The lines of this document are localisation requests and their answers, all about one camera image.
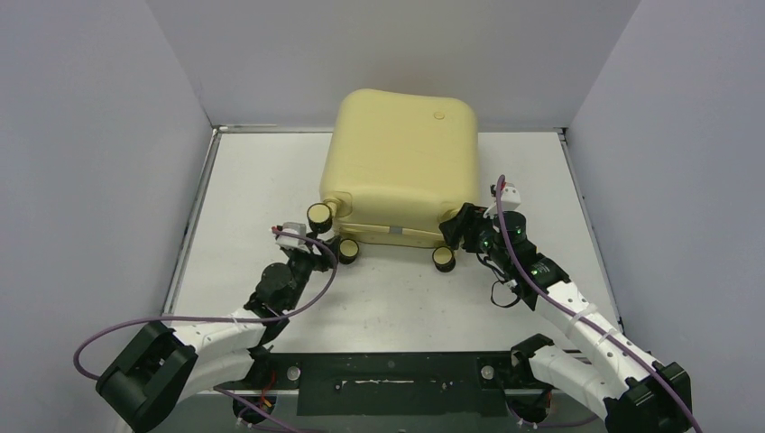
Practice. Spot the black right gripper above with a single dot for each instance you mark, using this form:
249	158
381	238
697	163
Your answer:
465	221

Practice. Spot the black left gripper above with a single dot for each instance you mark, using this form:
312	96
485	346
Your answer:
322	262

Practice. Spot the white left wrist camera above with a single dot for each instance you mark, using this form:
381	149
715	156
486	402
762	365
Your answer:
291	236

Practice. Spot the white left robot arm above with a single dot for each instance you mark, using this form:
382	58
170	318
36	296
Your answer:
165	364

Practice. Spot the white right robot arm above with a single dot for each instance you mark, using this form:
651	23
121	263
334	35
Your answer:
623	385

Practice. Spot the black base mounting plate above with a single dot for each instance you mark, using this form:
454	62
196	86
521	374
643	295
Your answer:
386	384

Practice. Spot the yellow suitcase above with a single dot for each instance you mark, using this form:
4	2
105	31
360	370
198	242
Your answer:
397	167

